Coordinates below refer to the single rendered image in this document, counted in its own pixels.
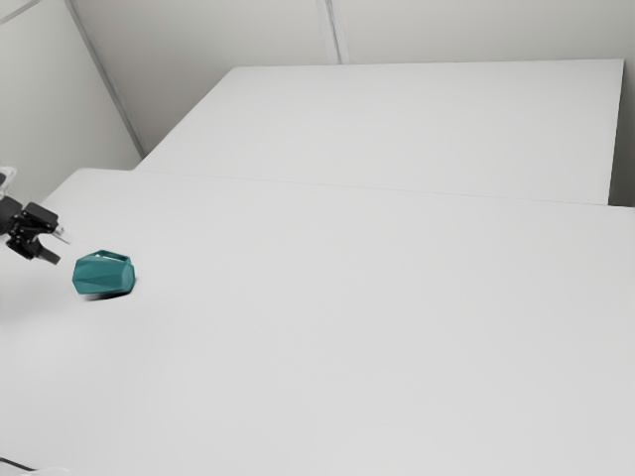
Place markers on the teal faceted mug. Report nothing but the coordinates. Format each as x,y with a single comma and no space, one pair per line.
101,275

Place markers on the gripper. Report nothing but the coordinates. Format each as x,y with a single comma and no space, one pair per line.
25,223

